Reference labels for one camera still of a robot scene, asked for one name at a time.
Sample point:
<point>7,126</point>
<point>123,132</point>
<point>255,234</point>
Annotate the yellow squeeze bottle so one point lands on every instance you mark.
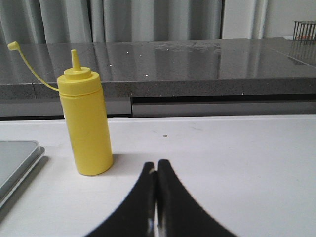
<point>84,107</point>

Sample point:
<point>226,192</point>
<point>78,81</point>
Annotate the silver electronic kitchen scale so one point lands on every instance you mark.
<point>17,159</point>

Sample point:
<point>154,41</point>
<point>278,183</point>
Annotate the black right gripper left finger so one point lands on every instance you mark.
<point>135,216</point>

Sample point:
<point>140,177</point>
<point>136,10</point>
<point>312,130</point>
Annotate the metal wire rack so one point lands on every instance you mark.
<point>304,30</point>

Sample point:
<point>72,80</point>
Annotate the grey stone counter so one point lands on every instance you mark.
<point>219,77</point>

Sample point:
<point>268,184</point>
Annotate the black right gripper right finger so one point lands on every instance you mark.
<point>179,215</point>

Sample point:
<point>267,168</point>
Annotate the grey curtain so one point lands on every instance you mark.
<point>86,21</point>

